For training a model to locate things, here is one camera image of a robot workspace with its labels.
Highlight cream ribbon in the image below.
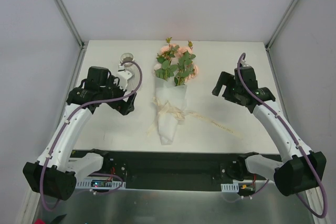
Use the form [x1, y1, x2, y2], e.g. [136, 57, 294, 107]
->
[146, 97, 243, 139]

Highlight white wrapping paper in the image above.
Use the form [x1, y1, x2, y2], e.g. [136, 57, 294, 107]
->
[153, 77, 187, 145]

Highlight pink flowers with green leaves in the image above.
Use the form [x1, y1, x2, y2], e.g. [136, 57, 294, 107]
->
[153, 37, 199, 86]

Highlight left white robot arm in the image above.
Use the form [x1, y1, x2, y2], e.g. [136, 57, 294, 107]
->
[23, 66, 137, 200]

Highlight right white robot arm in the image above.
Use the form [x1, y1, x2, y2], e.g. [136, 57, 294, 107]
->
[212, 67, 327, 196]

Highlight white ribbed ceramic vase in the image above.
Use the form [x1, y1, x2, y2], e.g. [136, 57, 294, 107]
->
[120, 52, 138, 77]

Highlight black object at bottom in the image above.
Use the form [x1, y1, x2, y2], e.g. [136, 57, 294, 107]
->
[50, 214, 66, 224]

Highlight red object at bottom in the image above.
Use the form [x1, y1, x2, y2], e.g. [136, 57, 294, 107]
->
[33, 219, 46, 224]

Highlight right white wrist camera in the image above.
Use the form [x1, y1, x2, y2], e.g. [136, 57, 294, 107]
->
[240, 60, 250, 67]

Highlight left aluminium frame post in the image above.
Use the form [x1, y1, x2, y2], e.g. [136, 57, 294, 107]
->
[40, 0, 89, 49]

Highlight aluminium frame post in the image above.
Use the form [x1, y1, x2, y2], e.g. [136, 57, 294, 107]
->
[265, 0, 300, 52]
[40, 0, 89, 49]

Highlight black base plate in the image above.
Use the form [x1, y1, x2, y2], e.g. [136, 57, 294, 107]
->
[70, 150, 281, 190]

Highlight right white cable duct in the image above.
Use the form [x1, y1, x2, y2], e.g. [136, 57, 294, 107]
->
[220, 182, 239, 193]

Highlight white cable duct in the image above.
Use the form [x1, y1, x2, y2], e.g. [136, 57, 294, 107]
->
[220, 182, 239, 193]
[76, 178, 126, 190]

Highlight left white cable duct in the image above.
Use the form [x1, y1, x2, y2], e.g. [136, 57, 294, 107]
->
[76, 178, 126, 190]

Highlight right aluminium frame post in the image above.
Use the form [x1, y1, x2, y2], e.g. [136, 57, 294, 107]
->
[265, 0, 300, 52]

